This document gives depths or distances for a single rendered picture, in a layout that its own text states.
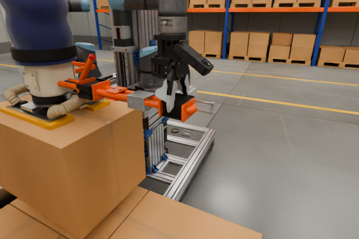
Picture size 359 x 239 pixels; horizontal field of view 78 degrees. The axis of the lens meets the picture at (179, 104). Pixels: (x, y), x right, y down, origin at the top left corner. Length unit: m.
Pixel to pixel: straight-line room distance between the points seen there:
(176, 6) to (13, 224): 1.21
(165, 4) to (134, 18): 0.97
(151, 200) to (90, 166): 0.50
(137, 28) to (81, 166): 0.99
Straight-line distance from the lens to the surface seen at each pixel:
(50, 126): 0.91
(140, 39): 1.54
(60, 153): 0.80
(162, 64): 0.61
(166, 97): 0.61
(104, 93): 0.80
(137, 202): 1.28
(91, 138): 0.85
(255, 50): 7.86
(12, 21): 0.98
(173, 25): 0.59
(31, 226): 1.35
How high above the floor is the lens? 1.45
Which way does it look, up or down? 22 degrees down
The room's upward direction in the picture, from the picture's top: straight up
